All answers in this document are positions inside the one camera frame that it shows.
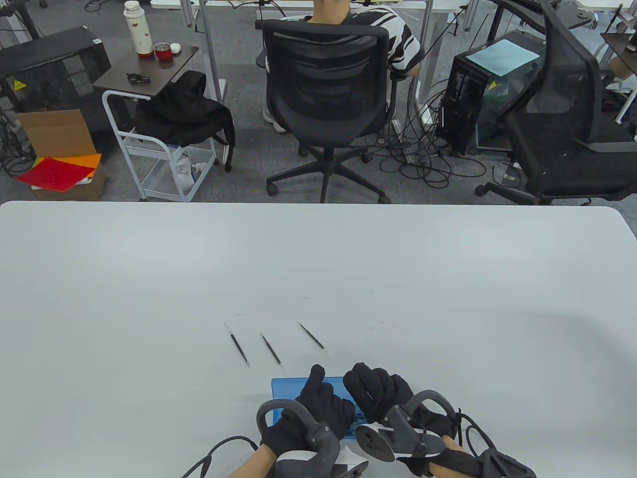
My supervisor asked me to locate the red paper sheet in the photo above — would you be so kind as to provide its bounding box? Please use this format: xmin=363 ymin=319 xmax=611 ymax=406
xmin=16 ymin=156 xmax=96 ymax=192

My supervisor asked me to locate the black equipment case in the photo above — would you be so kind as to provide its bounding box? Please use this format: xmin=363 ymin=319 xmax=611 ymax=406
xmin=0 ymin=26 xmax=112 ymax=137

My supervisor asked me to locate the grey hand controller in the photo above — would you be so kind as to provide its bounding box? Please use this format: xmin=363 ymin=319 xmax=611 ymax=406
xmin=256 ymin=398 xmax=370 ymax=478
xmin=355 ymin=390 xmax=457 ymax=461

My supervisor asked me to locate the black mesh office chair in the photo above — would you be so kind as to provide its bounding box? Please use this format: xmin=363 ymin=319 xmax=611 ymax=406
xmin=255 ymin=19 xmax=399 ymax=204

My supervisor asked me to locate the person's right hand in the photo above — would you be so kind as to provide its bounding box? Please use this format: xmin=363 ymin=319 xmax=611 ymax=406
xmin=342 ymin=362 xmax=469 ymax=478

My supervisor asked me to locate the black high-back office chair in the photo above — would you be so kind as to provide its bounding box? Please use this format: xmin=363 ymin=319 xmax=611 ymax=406
xmin=475 ymin=0 xmax=637 ymax=206

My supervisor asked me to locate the dark wooden desk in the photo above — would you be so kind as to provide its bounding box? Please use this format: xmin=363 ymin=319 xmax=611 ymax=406
xmin=600 ymin=31 xmax=637 ymax=65

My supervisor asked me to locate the white plastic bag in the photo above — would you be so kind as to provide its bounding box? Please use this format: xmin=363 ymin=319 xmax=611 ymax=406
xmin=172 ymin=146 xmax=207 ymax=196

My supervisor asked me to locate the white metal cart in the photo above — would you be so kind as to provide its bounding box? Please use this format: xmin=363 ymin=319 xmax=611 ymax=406
xmin=102 ymin=90 xmax=219 ymax=203

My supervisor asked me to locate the white thermos bottle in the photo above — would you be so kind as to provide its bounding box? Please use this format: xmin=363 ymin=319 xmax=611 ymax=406
xmin=123 ymin=1 xmax=155 ymax=58

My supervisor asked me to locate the black curved desk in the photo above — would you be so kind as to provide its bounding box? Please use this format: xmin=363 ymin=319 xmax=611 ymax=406
xmin=490 ymin=0 xmax=598 ymax=31

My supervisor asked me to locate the blue stationery box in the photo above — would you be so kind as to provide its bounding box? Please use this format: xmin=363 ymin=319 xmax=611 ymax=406
xmin=271 ymin=377 xmax=366 ymax=440

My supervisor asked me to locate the person's right forearm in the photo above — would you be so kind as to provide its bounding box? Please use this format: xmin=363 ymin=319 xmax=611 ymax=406
xmin=429 ymin=436 xmax=486 ymax=478

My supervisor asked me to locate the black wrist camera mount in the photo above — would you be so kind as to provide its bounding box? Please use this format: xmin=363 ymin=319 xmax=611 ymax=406
xmin=475 ymin=447 xmax=538 ymax=478

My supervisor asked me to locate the person's left forearm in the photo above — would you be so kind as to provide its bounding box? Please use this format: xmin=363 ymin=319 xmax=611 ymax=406
xmin=226 ymin=443 xmax=278 ymax=478

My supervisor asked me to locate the person's left hand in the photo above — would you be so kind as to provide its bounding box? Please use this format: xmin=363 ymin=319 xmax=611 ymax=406
xmin=259 ymin=364 xmax=357 ymax=457

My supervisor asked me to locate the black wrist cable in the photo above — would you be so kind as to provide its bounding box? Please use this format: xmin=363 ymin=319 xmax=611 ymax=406
xmin=180 ymin=436 xmax=259 ymax=478
xmin=454 ymin=408 xmax=497 ymax=456

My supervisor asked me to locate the tangle of black floor cables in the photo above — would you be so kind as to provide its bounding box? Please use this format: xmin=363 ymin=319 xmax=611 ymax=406
xmin=376 ymin=75 xmax=491 ymax=190

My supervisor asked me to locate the open brown cardboard box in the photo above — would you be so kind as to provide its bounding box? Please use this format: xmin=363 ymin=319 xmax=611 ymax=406
xmin=15 ymin=109 xmax=97 ymax=159

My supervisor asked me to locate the black jacket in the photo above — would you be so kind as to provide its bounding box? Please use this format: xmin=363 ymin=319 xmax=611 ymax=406
xmin=133 ymin=70 xmax=236 ymax=173

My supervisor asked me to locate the black desk leg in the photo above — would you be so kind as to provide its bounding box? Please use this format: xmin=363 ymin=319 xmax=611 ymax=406
xmin=0 ymin=0 xmax=41 ymax=40

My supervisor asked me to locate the white power strip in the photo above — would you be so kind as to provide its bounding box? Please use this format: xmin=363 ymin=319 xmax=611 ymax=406
xmin=390 ymin=119 xmax=418 ymax=165

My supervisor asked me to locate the single black pen refill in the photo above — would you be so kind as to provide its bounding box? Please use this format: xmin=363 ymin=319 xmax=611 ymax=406
xmin=226 ymin=324 xmax=250 ymax=367
xmin=260 ymin=333 xmax=284 ymax=369
xmin=298 ymin=322 xmax=332 ymax=357

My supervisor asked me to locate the black cable bundle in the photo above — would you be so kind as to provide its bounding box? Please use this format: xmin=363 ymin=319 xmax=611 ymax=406
xmin=0 ymin=107 xmax=36 ymax=177

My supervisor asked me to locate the black glass-sided computer tower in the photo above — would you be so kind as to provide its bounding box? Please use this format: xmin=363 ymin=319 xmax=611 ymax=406
xmin=435 ymin=30 xmax=545 ymax=157

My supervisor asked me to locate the light blue paper sheet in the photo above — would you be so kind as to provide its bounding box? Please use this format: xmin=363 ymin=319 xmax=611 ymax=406
xmin=465 ymin=39 xmax=541 ymax=77

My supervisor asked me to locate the white desk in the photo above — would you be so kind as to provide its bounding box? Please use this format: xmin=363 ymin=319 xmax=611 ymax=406
xmin=149 ymin=0 xmax=468 ymax=125

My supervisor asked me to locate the dark wooden side table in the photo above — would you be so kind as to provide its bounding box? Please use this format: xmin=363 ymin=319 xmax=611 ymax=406
xmin=92 ymin=46 xmax=200 ymax=98

